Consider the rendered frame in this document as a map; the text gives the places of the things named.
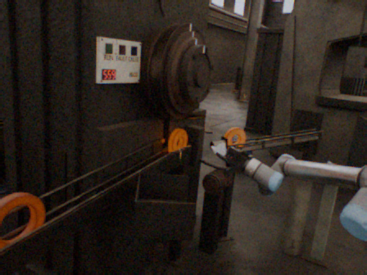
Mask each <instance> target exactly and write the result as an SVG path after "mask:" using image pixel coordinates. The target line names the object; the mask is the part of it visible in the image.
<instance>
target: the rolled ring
mask: <svg viewBox="0 0 367 275"><path fill-rule="evenodd" d="M19 205H27V206H29V208H30V211H31V216H30V221H29V223H28V226H27V227H26V229H25V230H24V231H23V232H22V233H21V234H20V235H19V236H17V237H16V238H13V239H11V240H10V241H3V240H2V239H1V237H0V249H1V248H3V247H4V246H6V245H8V244H10V243H11V242H13V241H14V240H16V239H18V238H21V237H22V236H24V235H25V234H26V233H29V232H30V231H33V230H34V229H36V228H38V227H40V226H41V225H43V223H44V220H45V209H44V204H43V202H42V201H41V200H40V199H39V198H38V197H37V196H34V195H31V194H29V193H27V192H15V193H13V194H11V195H8V196H6V197H3V198H2V199H1V200H0V225H1V223H2V220H3V219H4V217H5V216H6V215H7V214H8V213H9V211H11V210H12V209H14V208H16V207H18V206H19Z"/></svg>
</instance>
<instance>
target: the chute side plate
mask: <svg viewBox="0 0 367 275"><path fill-rule="evenodd" d="M190 153H191V147H189V148H187V149H183V150H182V151H181V155H180V151H178V152H176V153H173V155H170V156H168V157H166V158H165V159H163V160H162V161H160V162H158V163H156V164H155V165H152V167H149V168H148V169H146V170H144V171H142V174H167V173H169V171H171V170H172V169H175V168H177V167H179V166H180V165H183V164H184V159H186V158H187V157H189V160H188V162H189V161H190ZM139 175H140V173H139V174H136V175H135V176H134V177H132V178H130V179H128V180H127V181H125V182H124V183H121V184H120V185H118V186H117V187H114V188H112V189H111V190H110V191H108V192H106V193H104V194H103V195H101V196H99V197H98V198H96V199H94V200H93V201H90V202H89V203H88V204H86V205H84V206H82V207H80V208H79V209H77V210H76V211H73V212H72V213H71V214H68V215H66V216H65V217H64V218H62V219H58V221H56V222H55V223H53V224H51V225H50V226H47V227H46V228H44V229H43V230H41V231H39V232H37V233H35V234H34V235H32V236H31V237H28V238H27V239H25V240H23V241H22V242H20V243H19V244H16V245H15V246H13V247H12V248H11V249H8V250H7V251H4V252H3V253H2V254H0V275H12V274H13V273H14V272H17V271H18V270H19V269H21V268H23V267H24V266H26V265H27V264H28V263H31V262H32V261H33V260H35V259H36V258H38V257H39V256H41V255H42V254H44V253H46V252H47V251H49V250H50V249H51V248H53V247H54V246H56V245H58V244H60V242H62V241H64V240H65V239H66V238H68V237H70V236H72V235H73V234H74V233H76V232H78V231H79V230H80V229H82V228H83V227H85V226H87V225H89V224H90V223H91V222H92V221H94V220H96V219H98V218H99V217H101V216H102V208H104V207H105V206H108V205H111V204H112V203H113V208H114V207H116V206H117V205H119V204H120V203H121V202H123V201H126V200H127V199H128V198H130V197H131V196H132V195H133V194H136V192H137V188H138V178H139Z"/></svg>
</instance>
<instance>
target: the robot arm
mask: <svg viewBox="0 0 367 275"><path fill-rule="evenodd" d="M237 147H238V146H237V145H236V144H235V146H234V147H233V146H231V147H229V149H226V148H225V143H224V142H222V143H220V144H219V145H218V146H217V147H213V146H211V149H212V150H213V152H214V153H215V155H216V156H218V157H219V158H220V159H222V160H223V161H225V162H226V163H229V164H230V165H235V166H234V167H232V168H231V169H226V170H225V171H224V173H223V175H224V176H225V177H230V176H231V174H232V173H234V172H235V171H237V170H238V169H241V168H242V171H244V174H246V175H247V176H248V177H250V178H252V179H253V180H255V181H257V182H258V185H257V188H258V191H259V193H260V194H261V195H263V196H272V195H273V194H275V191H277V189H279V186H280V185H281V183H283V181H284V180H285V179H286V178H287V177H294V178H300V179H306V180H310V181H312V182H318V183H327V184H329V185H333V186H339V187H344V188H350V189H352V190H356V191H358V192H357V193H356V194H355V196H353V199H351V201H350V202H349V204H348V205H347V206H345V207H344V209H343V211H342V213H341V214H340V216H341V217H340V219H341V223H342V225H343V227H344V228H345V229H347V231H348V232H349V233H351V234H352V236H354V237H356V238H359V240H360V242H361V245H362V246H363V247H364V249H365V251H366V254H367V165H366V166H363V167H362V168H354V167H349V166H339V165H331V164H321V163H315V162H311V161H301V160H295V158H294V157H292V156H289V155H287V154H284V155H282V156H281V157H279V159H278V160H277V161H276V162H275V163H274V165H273V166H272V167H268V166H266V165H264V164H262V163H261V162H260V161H258V160H257V159H252V157H253V156H252V155H251V154H249V153H247V152H246V151H244V149H242V148H241V147H240V148H241V150H239V149H237Z"/></svg>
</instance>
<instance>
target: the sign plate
mask: <svg viewBox="0 0 367 275"><path fill-rule="evenodd" d="M107 43H108V44H113V53H106V44H107ZM120 45H124V46H125V55H124V54H120ZM132 47H137V48H138V55H137V56H132ZM140 56H141V43H139V42H130V41H125V40H120V39H111V38H103V37H97V60H96V83H139V80H140V72H139V68H140ZM104 70H106V71H104ZM108 70H110V71H108ZM114 71H115V74H114ZM104 74H106V75H107V77H106V76H105V75H104ZM109 74H110V75H111V77H110V75H109ZM113 74H114V75H113ZM114 76H115V78H114ZM104 78H106V79H104ZM108 78H110V79H108ZM112 78H114V79H112Z"/></svg>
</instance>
